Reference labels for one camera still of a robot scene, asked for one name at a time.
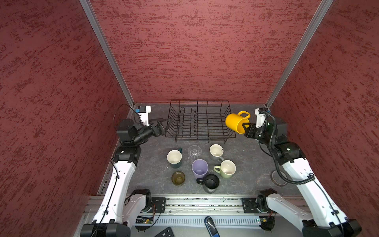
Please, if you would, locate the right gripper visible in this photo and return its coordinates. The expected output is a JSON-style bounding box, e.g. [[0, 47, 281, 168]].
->
[[241, 122, 274, 146]]

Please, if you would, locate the yellow mug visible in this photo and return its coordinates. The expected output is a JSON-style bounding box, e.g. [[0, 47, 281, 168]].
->
[[225, 111, 251, 134]]

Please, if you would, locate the white grey mug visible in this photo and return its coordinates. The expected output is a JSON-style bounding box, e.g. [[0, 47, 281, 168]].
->
[[209, 144, 225, 162]]

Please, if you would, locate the clear glass cup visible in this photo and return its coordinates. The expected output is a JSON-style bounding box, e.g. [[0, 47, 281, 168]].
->
[[188, 145, 202, 160]]

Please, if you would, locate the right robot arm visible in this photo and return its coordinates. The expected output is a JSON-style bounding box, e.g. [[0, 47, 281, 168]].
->
[[242, 118, 362, 237]]

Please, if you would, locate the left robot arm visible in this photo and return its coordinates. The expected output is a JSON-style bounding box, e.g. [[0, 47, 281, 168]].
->
[[80, 118, 172, 237]]

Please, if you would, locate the dark green mug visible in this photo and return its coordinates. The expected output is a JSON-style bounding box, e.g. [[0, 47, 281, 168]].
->
[[166, 148, 183, 169]]

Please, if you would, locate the light green mug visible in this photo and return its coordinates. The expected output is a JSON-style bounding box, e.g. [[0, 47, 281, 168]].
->
[[214, 160, 236, 178]]

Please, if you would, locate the olive glass cup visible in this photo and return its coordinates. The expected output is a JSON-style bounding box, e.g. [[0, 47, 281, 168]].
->
[[171, 171, 186, 186]]

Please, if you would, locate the tape roll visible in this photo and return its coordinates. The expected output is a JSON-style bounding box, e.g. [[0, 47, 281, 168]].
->
[[270, 170, 288, 187]]

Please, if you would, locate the purple cup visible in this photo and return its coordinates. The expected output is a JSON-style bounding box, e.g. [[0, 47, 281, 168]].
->
[[191, 159, 208, 179]]

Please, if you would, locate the black mug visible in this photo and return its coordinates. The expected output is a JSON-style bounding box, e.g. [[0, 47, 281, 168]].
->
[[196, 174, 220, 194]]

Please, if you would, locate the black blue handheld device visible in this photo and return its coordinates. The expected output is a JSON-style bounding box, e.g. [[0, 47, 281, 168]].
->
[[204, 216, 220, 237]]

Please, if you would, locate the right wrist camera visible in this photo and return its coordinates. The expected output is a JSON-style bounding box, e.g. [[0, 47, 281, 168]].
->
[[255, 108, 268, 128]]

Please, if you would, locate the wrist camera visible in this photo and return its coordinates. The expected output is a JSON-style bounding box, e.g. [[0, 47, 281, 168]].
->
[[135, 105, 152, 126], [255, 108, 268, 128]]

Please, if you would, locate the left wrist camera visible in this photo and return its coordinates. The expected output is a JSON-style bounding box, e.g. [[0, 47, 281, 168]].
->
[[135, 105, 152, 126]]

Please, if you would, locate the black wire dish rack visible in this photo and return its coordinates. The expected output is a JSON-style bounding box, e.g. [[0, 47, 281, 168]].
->
[[166, 100, 236, 143]]

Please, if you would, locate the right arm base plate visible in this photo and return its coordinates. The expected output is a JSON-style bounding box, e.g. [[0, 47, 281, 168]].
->
[[241, 196, 272, 214]]

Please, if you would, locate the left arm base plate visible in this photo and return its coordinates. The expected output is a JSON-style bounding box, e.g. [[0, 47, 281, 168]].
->
[[125, 197, 167, 214]]

